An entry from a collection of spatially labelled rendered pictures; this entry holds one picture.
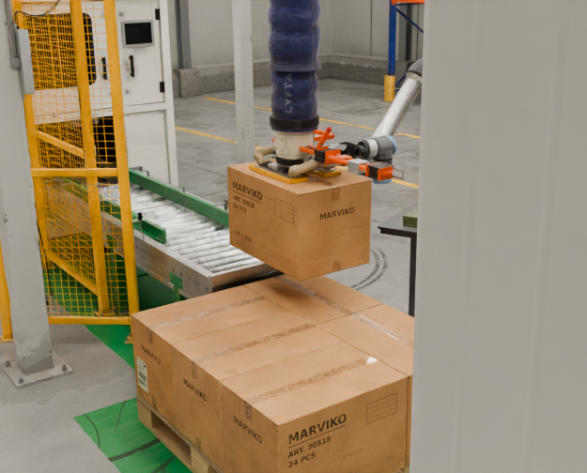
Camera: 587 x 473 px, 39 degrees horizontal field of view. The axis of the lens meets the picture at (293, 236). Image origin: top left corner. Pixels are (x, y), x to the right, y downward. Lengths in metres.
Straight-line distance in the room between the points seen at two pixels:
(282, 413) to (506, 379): 2.60
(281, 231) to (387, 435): 1.02
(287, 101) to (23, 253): 1.59
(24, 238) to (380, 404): 2.08
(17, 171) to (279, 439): 2.05
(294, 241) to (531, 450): 3.25
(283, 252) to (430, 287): 3.31
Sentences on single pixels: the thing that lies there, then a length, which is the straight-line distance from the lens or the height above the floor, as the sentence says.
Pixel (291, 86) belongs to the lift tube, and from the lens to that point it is 3.70.
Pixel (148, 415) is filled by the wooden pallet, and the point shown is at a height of 0.08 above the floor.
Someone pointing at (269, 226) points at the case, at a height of 0.91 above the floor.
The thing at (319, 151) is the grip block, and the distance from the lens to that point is 3.61.
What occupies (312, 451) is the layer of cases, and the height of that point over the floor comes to 0.39.
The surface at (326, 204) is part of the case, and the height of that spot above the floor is 1.05.
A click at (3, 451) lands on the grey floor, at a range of 4.03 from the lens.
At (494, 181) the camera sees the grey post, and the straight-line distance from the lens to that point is 0.37.
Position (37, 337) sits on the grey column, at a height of 0.21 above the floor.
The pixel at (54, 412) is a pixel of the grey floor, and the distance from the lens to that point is 4.27.
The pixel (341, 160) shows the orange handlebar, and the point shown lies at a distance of 3.54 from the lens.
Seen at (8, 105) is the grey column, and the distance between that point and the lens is 4.24.
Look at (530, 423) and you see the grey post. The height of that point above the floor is 1.84.
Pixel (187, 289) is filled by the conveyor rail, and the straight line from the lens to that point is 4.33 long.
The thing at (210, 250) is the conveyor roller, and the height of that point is 0.55.
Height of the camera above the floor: 2.03
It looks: 18 degrees down
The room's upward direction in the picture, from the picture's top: 1 degrees counter-clockwise
